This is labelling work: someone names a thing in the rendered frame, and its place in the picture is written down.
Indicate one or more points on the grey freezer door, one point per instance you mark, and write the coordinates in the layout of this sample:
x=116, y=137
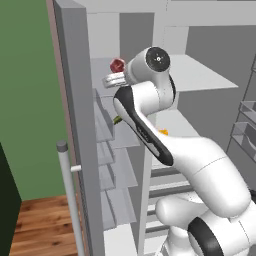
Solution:
x=76, y=100

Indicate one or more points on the green vegetable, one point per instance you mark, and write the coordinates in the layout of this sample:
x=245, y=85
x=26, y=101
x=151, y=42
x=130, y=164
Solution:
x=116, y=119

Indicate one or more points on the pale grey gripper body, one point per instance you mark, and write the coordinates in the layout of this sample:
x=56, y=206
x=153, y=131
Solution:
x=113, y=80

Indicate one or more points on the clear freezer door bin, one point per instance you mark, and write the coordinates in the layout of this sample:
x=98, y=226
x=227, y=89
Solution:
x=107, y=178
x=108, y=210
x=106, y=155
x=104, y=123

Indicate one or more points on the clear fridge door bin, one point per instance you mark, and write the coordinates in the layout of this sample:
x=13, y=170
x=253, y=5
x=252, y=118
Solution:
x=245, y=136
x=248, y=111

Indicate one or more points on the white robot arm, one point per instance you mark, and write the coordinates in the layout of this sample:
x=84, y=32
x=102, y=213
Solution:
x=213, y=173

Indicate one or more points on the white fridge shelf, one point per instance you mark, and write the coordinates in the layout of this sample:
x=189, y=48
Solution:
x=176, y=123
x=200, y=75

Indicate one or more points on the orange food piece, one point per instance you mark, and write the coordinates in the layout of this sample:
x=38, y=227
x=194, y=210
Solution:
x=163, y=132

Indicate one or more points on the red raw steak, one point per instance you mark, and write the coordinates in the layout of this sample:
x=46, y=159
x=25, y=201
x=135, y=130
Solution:
x=117, y=65

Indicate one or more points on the grey fridge door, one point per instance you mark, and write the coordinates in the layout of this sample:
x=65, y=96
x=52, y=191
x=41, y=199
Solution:
x=248, y=133

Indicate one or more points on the grey fridge freezer cabinet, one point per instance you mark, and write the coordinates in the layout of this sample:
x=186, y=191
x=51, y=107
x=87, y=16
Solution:
x=206, y=40

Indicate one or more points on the dark green cabinet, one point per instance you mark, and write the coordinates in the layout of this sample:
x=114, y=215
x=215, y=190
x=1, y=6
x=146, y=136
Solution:
x=8, y=206

